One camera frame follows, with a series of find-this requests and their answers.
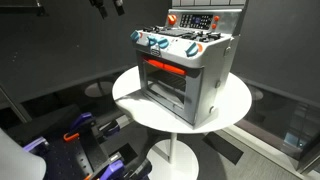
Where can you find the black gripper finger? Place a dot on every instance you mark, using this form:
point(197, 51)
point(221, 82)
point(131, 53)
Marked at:
point(119, 7)
point(100, 9)

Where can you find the small orange round button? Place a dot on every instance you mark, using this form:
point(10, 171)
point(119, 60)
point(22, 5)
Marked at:
point(216, 18)
point(213, 26)

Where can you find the grey toy stove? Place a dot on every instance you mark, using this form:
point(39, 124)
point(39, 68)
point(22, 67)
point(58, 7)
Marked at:
point(213, 70)

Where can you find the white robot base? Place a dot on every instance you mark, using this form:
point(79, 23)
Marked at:
point(16, 161)

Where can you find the black keypad display panel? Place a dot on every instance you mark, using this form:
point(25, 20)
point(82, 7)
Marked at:
point(196, 21)

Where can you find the blue stove knob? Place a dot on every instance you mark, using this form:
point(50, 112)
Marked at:
point(191, 49)
point(134, 35)
point(152, 41)
point(163, 43)

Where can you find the large orange stove knob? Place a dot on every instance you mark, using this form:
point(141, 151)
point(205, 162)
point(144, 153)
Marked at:
point(172, 19)

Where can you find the black stove burner grate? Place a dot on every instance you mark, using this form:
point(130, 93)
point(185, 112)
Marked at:
point(186, 34)

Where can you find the purple clamp with orange trigger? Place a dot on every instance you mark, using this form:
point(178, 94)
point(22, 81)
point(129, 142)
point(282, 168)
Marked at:
point(81, 121)

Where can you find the purple and black clamp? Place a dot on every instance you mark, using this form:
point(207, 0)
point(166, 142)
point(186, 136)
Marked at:
point(111, 128)
point(36, 145)
point(115, 168)

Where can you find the grey metal pole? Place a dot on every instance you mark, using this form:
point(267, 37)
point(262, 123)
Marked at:
point(13, 105)

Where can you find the black floor mat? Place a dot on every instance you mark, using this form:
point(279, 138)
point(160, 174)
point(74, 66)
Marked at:
point(222, 147)

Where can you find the white round pedestal table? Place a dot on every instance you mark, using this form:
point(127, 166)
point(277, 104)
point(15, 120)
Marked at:
point(233, 100)

